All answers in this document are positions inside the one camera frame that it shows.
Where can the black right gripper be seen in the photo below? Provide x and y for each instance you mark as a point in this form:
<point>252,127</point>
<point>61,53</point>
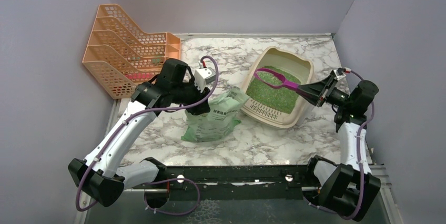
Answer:
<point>313,92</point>

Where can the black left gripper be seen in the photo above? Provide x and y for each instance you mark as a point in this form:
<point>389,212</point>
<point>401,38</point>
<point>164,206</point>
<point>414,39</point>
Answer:
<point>199,109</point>

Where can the green litter bag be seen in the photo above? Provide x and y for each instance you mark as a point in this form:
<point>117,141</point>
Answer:
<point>220,121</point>

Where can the purple plastic litter scoop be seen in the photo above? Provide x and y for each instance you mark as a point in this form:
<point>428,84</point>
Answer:
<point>278,80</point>

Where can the beige plastic litter box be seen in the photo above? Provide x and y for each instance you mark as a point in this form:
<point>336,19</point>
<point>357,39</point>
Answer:
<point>289,62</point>

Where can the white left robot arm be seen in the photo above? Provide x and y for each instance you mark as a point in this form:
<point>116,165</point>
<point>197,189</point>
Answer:
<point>98,177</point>

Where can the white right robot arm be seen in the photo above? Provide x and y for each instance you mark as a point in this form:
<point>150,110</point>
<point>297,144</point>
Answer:
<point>348,188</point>

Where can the green litter pellets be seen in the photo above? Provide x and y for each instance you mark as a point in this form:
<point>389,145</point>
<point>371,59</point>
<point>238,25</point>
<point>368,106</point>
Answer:
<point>282,100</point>

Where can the orange mesh file rack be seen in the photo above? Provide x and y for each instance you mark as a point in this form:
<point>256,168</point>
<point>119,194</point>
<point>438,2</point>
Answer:
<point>120,55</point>

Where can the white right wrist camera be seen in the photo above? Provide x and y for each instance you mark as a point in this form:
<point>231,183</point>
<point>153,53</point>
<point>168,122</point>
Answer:
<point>339,74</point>

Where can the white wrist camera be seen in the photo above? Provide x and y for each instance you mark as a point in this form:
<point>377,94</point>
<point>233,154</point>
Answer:
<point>204,77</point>
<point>339,74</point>

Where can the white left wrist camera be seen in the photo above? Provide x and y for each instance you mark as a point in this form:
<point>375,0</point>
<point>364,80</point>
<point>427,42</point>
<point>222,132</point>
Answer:
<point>204,77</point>

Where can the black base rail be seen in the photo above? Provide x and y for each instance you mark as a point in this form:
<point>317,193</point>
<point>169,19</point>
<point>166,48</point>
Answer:
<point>187,183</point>

